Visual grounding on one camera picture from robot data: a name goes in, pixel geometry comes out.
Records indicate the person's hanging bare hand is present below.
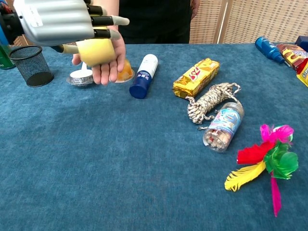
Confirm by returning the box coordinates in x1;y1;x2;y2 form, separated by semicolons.
189;0;202;20

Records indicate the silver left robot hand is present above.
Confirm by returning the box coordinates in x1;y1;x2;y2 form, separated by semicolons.
13;0;130;55

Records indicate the person's open bare hand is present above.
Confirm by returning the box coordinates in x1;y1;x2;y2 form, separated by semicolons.
71;25;127;86

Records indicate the yellow sponge with green pad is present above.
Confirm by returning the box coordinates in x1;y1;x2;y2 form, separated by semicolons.
76;38;117;67

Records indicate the person's bare forearm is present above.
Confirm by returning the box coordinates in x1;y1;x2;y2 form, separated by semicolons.
102;0;120;27

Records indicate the orange jelly cup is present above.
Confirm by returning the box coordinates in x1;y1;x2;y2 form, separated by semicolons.
115;59;135;84

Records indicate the blue and white bottle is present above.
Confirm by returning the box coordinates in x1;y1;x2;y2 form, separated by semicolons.
129;53;159;100

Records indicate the person in black clothes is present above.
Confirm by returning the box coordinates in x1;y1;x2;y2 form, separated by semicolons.
117;0;193;44

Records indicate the foil cup with white filling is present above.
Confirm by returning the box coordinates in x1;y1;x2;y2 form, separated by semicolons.
66;69;95;89

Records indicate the black mesh pen holder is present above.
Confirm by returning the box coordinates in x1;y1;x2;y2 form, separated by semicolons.
8;45;54;88

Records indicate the green metal can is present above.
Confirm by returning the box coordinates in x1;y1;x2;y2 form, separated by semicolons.
0;44;16;70

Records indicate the woven rattan folding screen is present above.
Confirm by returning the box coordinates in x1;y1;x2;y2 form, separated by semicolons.
0;0;308;48

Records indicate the gold foil cracker pack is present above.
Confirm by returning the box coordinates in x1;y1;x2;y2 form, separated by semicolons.
172;58;220;98

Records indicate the blue drink bottle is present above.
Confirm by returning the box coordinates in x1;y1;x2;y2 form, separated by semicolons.
255;36;286;64

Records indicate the blue velvet tablecloth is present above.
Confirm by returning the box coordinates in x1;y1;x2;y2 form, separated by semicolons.
0;43;308;231

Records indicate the brown and red snack box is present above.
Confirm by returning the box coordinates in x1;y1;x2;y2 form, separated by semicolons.
276;43;308;73

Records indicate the dark blue box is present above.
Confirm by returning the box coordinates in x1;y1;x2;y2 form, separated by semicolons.
294;36;308;52

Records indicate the clear jar with blue label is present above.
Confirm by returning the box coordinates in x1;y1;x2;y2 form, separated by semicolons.
202;102;245;154

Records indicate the yellow snack packet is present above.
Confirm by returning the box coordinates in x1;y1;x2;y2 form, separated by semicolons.
295;59;308;88

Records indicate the colourful feather shuttlecock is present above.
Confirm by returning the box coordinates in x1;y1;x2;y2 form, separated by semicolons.
224;124;299;218

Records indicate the beige braided rope bundle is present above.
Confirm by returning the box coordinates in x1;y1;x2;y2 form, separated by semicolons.
185;82;242;131

